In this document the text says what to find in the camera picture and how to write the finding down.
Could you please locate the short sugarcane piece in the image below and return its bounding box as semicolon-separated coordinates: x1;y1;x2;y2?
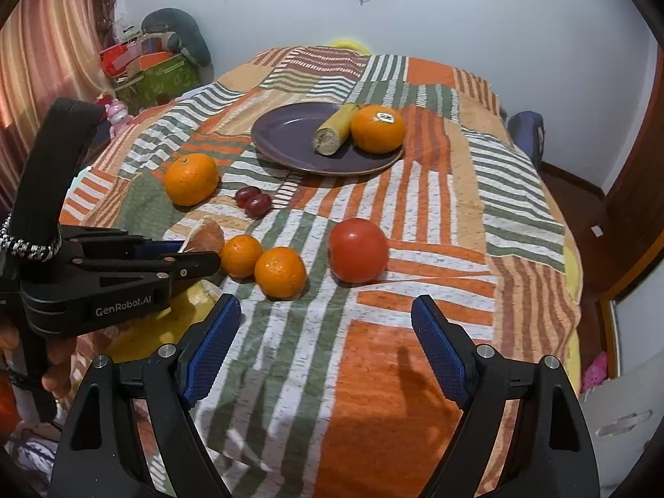
313;103;359;156

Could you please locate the dark purple plate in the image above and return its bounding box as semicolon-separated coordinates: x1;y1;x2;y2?
251;103;403;176

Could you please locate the pink object on floor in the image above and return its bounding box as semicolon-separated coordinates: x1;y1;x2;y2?
581;351;608;392

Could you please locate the striped patchwork bedspread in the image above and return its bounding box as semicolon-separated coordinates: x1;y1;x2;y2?
61;46;582;497

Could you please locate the large orange with sticker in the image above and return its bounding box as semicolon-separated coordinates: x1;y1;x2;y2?
350;105;406;154

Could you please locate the grey plush toy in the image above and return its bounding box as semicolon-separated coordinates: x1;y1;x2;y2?
141;8;212;68

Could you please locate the red grape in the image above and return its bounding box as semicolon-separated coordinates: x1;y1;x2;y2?
234;186;261;208
244;192;272;219

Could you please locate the person's left hand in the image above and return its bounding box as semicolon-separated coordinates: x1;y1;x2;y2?
0;319;76;399

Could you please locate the small mandarin left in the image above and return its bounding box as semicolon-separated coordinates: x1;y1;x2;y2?
221;234;264;280

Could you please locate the large orange left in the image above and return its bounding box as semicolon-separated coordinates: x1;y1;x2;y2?
163;153;220;207

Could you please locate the green patterned box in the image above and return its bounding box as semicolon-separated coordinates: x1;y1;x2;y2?
115;54;201;116

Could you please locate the red items pile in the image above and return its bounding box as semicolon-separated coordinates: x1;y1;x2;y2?
99;36;173;79

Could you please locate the pink toy figure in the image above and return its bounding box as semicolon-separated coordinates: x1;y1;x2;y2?
106;99;134;139

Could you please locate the pink striped curtain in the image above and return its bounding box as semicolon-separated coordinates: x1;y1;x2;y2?
1;0;116;212

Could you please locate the dark blue bag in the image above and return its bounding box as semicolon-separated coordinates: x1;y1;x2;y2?
508;110;545;171

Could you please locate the long yellow sugarcane piece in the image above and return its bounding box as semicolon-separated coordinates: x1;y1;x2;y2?
103;280;222;363

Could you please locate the yellow pillow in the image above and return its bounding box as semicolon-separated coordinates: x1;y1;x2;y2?
329;38;371;55

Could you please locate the small mandarin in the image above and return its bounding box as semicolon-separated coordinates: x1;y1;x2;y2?
254;246;307;299
221;234;264;280

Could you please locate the red tomato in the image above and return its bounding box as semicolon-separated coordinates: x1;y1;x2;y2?
327;218;388;284

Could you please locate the small mandarin right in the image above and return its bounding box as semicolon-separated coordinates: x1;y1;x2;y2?
254;246;307;299

